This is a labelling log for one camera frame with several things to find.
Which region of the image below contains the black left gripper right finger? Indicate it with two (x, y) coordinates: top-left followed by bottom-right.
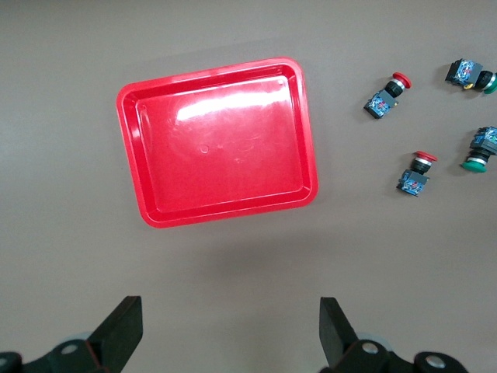
(319, 297), (466, 373)

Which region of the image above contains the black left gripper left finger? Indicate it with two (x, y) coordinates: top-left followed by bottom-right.
(23, 295), (144, 373)

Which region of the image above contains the red mushroom push button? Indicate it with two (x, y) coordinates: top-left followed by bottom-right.
(395, 150), (439, 198)
(363, 71), (413, 120)

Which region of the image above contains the red plastic tray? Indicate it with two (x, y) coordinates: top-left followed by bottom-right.
(115, 56), (320, 230)

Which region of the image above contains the green mushroom push button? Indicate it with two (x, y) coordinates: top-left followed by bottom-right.
(444, 58), (497, 96)
(461, 126), (497, 173)

